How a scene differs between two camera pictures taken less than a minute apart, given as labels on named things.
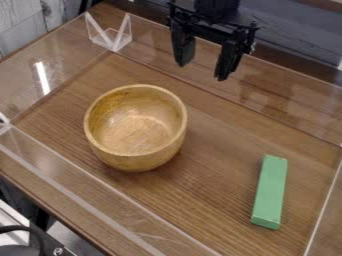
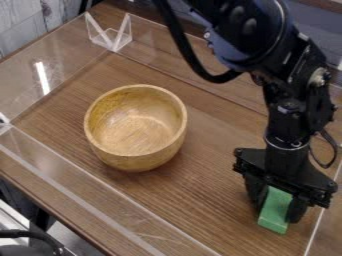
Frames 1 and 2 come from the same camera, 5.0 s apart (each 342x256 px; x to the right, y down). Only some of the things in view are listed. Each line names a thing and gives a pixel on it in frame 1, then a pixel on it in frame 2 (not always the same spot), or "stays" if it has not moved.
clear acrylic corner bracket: (108, 38) stays
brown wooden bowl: (134, 125) stays
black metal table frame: (54, 236) stays
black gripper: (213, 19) -> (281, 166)
